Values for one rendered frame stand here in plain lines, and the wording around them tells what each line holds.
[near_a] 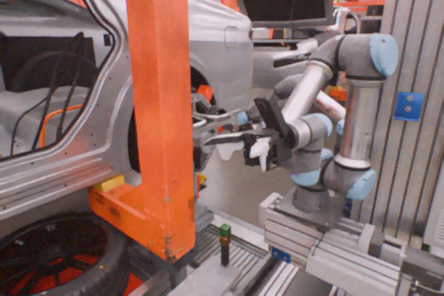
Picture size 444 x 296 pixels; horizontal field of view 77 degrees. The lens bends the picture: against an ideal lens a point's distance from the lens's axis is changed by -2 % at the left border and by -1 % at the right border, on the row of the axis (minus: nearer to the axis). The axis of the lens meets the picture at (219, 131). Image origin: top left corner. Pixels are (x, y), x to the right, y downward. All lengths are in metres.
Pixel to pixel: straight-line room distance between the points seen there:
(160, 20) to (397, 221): 1.14
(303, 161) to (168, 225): 0.67
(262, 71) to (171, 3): 3.13
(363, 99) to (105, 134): 1.19
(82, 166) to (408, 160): 1.38
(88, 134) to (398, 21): 1.36
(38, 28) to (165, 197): 2.44
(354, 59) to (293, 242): 0.75
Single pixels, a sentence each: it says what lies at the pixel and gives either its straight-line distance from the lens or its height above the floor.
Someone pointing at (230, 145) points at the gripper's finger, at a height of 1.21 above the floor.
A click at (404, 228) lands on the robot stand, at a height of 0.77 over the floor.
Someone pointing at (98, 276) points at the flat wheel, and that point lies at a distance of 1.42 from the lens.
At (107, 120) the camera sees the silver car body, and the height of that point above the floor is 1.05.
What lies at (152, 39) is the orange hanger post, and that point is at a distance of 1.02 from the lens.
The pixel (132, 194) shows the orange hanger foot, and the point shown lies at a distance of 1.41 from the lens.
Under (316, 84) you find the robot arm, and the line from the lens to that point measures 0.95.
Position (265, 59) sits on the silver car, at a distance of 4.07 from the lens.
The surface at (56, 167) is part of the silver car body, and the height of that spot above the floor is 0.90.
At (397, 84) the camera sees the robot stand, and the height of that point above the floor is 1.30.
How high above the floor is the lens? 1.44
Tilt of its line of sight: 18 degrees down
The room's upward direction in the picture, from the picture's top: straight up
